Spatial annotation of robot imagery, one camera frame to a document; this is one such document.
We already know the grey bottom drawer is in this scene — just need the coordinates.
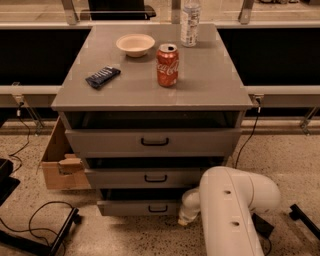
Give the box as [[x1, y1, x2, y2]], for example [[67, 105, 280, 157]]
[[97, 188, 186, 216]]

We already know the grey drawer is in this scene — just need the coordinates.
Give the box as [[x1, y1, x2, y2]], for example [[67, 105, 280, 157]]
[[59, 111, 244, 158], [85, 156, 225, 189], [97, 188, 186, 216]]

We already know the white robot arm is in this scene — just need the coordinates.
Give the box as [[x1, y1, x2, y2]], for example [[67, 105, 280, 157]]
[[178, 166, 281, 256]]

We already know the grey top drawer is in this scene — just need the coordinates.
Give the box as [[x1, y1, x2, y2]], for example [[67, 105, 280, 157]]
[[59, 111, 244, 158]]

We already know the grey drawer cabinet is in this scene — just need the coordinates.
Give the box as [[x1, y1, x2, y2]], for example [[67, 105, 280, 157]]
[[51, 23, 254, 214]]

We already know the grey middle drawer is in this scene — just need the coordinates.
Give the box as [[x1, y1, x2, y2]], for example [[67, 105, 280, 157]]
[[85, 156, 225, 189]]

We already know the red cola can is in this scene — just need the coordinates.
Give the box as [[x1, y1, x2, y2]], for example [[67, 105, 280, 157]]
[[156, 43, 179, 87]]

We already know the dark blue snack packet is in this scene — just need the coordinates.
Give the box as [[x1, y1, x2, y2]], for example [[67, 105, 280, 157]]
[[86, 66, 121, 89]]

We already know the beige paper bowl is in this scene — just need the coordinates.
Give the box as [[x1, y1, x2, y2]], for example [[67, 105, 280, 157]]
[[116, 34, 155, 58]]

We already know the brown cardboard box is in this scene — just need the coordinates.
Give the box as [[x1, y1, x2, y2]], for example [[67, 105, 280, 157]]
[[41, 119, 90, 190]]

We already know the clear plastic water bottle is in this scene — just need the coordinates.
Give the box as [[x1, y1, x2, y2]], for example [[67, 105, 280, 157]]
[[180, 0, 201, 47]]

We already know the black office chair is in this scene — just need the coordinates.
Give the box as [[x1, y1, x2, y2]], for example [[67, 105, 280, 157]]
[[80, 0, 156, 21]]

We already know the black power adapter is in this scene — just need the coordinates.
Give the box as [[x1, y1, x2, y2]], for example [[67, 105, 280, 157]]
[[252, 214, 274, 239]]

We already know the black stand leg right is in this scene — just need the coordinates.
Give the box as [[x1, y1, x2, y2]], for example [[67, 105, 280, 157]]
[[289, 204, 320, 240]]

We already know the black stand base left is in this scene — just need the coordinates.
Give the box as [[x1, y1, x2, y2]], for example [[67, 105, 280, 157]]
[[0, 207, 81, 256]]

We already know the black right power cable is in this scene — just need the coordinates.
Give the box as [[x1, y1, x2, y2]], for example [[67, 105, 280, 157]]
[[233, 105, 273, 256]]

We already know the black left floor cable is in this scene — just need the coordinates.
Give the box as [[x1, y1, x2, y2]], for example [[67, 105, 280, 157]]
[[0, 201, 75, 256]]

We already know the black left wall cable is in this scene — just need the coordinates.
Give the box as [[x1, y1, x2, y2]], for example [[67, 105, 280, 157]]
[[7, 101, 32, 174]]

